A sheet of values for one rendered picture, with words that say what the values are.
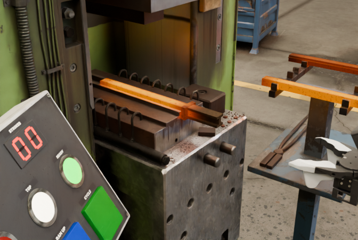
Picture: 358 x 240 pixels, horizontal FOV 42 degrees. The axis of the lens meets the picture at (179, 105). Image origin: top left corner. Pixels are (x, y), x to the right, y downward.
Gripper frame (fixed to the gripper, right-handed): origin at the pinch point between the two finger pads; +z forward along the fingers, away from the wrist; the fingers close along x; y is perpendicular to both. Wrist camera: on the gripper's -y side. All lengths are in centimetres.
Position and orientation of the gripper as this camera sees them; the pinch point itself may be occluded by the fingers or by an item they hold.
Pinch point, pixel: (303, 148)
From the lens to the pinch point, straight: 106.2
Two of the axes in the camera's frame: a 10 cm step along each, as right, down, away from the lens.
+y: 0.0, 9.1, 4.2
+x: 6.2, -3.3, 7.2
